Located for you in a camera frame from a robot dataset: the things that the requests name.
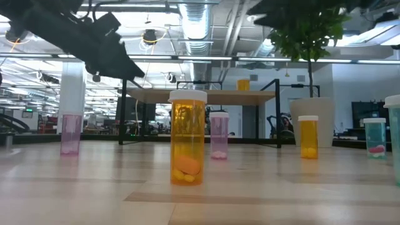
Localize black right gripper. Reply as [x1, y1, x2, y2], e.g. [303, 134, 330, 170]
[246, 0, 354, 28]

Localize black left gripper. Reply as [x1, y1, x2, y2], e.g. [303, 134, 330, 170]
[64, 29, 145, 79]

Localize large orange pill bottle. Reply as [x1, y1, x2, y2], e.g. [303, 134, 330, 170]
[236, 78, 251, 92]

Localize pink pill bottle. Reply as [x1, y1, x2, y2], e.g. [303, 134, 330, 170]
[60, 112, 83, 156]
[208, 111, 230, 161]

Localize orange bottle with oval tablet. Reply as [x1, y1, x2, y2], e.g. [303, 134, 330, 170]
[167, 89, 208, 186]

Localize small orange pill bottle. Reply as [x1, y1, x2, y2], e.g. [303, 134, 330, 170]
[297, 115, 319, 160]

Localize green bottle with red pills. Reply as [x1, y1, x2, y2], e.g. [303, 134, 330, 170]
[362, 117, 387, 160]

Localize green pill bottle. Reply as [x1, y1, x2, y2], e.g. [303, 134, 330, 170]
[383, 94, 400, 188]

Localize wooden shelf black metal legs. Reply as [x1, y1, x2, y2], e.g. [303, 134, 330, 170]
[117, 77, 282, 149]

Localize black desk monitor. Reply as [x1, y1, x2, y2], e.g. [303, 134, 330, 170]
[115, 96, 156, 122]

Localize white building pillar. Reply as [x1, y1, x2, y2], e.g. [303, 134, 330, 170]
[56, 61, 87, 135]

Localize long led light bar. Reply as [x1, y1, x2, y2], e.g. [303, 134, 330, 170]
[0, 52, 400, 65]

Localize green plant in white pot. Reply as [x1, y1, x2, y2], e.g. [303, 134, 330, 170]
[267, 12, 353, 149]

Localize black tv screen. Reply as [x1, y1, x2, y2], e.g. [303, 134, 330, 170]
[351, 100, 391, 129]

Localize black hanging camera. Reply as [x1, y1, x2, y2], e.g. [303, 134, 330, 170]
[4, 29, 23, 43]
[142, 29, 158, 45]

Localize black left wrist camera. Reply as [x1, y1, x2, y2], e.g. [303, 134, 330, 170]
[93, 12, 122, 35]

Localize black metal mount bracket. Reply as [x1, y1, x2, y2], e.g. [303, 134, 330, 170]
[176, 80, 223, 91]
[279, 83, 321, 98]

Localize silver ventilation duct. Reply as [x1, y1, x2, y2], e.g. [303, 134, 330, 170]
[177, 0, 216, 82]

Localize black aluminium table frame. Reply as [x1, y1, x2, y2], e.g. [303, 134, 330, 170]
[0, 132, 393, 153]

